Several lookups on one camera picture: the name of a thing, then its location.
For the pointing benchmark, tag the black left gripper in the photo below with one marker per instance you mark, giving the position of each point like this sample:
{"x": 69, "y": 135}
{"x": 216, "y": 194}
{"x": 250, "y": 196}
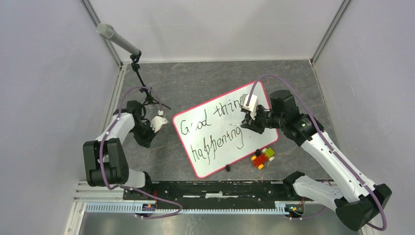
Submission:
{"x": 146, "y": 141}

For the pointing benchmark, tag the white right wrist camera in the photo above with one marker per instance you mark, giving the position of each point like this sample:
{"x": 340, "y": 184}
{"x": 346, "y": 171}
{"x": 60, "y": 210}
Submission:
{"x": 249, "y": 104}

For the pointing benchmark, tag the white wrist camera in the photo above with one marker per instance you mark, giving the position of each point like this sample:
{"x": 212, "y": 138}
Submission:
{"x": 158, "y": 121}
{"x": 249, "y": 104}

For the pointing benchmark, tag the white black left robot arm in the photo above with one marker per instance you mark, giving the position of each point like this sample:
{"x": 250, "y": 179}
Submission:
{"x": 107, "y": 148}

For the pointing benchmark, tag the pink framed whiteboard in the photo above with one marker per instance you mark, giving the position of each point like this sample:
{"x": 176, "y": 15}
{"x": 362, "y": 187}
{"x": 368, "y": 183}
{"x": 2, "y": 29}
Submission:
{"x": 209, "y": 140}

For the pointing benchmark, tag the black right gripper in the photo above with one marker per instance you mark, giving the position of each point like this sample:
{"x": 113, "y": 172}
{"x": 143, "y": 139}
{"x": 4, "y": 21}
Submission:
{"x": 253, "y": 124}

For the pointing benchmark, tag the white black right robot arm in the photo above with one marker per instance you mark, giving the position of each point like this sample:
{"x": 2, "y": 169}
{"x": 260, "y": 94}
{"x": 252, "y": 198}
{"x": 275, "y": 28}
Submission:
{"x": 355, "y": 199}

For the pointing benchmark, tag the aluminium frame rail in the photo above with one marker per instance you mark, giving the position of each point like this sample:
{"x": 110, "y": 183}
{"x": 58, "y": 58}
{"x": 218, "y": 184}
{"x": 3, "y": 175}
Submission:
{"x": 86, "y": 193}

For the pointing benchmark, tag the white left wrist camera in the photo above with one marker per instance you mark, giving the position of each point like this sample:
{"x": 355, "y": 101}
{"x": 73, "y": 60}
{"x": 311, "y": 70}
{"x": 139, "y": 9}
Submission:
{"x": 158, "y": 121}

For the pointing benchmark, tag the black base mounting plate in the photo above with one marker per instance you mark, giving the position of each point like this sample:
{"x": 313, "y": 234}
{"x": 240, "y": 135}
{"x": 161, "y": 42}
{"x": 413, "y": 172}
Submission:
{"x": 258, "y": 194}

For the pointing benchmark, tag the red toy brick car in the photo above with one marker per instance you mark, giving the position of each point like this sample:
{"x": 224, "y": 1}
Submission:
{"x": 261, "y": 156}

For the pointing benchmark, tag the grey microphone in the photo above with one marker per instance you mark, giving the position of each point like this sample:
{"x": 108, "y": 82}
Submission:
{"x": 107, "y": 32}

